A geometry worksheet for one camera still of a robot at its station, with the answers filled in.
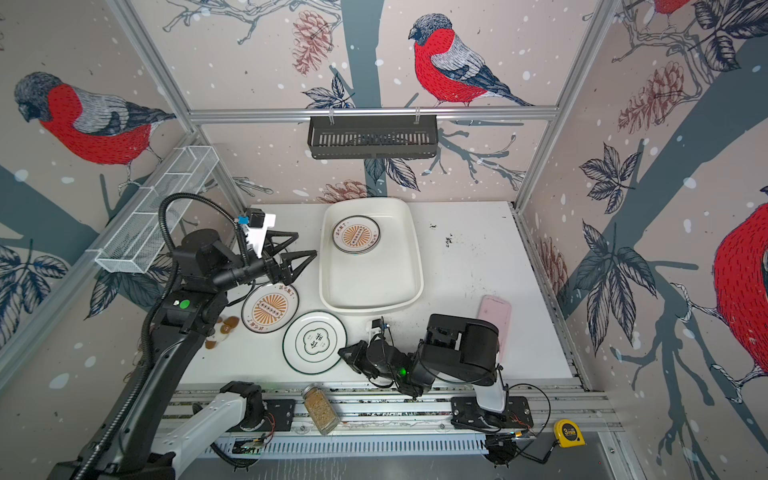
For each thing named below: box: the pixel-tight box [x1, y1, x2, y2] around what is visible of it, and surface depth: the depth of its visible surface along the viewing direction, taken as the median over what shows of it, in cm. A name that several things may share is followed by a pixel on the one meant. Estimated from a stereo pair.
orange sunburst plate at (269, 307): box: [241, 283, 300, 334], surface depth 94 cm
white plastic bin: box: [320, 198, 424, 315], surface depth 105 cm
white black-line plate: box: [282, 310, 348, 375], surface depth 85 cm
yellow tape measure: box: [553, 419, 587, 448], surface depth 70 cm
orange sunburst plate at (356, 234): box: [332, 215, 381, 255], surface depth 112 cm
